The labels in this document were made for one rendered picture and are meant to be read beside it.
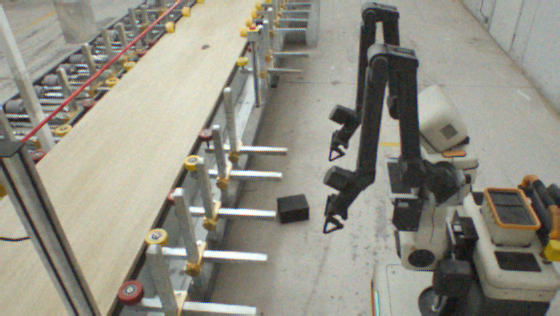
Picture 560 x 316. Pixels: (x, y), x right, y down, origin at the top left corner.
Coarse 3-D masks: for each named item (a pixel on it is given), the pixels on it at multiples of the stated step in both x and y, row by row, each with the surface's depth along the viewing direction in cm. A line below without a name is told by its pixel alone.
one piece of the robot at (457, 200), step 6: (456, 174) 136; (462, 174) 133; (462, 180) 132; (462, 186) 133; (462, 192) 135; (432, 198) 140; (450, 198) 137; (456, 198) 137; (462, 198) 136; (432, 204) 139; (438, 204) 139; (444, 204) 138; (450, 204) 138; (456, 204) 138; (462, 204) 138
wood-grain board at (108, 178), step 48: (240, 0) 437; (192, 48) 327; (240, 48) 323; (144, 96) 261; (192, 96) 259; (96, 144) 218; (144, 144) 216; (192, 144) 214; (48, 192) 186; (96, 192) 185; (144, 192) 184; (0, 240) 163; (96, 240) 161; (144, 240) 161; (0, 288) 144; (48, 288) 143; (96, 288) 143
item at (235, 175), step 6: (192, 174) 205; (210, 174) 204; (216, 174) 203; (234, 174) 202; (240, 174) 202; (246, 174) 202; (252, 174) 202; (258, 174) 202; (264, 174) 202; (270, 174) 201; (276, 174) 201; (258, 180) 203; (264, 180) 202; (270, 180) 202; (276, 180) 202
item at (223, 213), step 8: (192, 208) 186; (200, 208) 186; (176, 216) 187; (192, 216) 186; (200, 216) 186; (224, 216) 184; (232, 216) 184; (240, 216) 183; (248, 216) 183; (256, 216) 182; (264, 216) 181; (272, 216) 181
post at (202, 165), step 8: (200, 160) 164; (200, 168) 165; (208, 168) 169; (200, 176) 167; (208, 176) 170; (200, 184) 170; (208, 184) 170; (208, 192) 172; (208, 200) 174; (208, 208) 177; (208, 216) 179; (208, 232) 185; (216, 232) 185
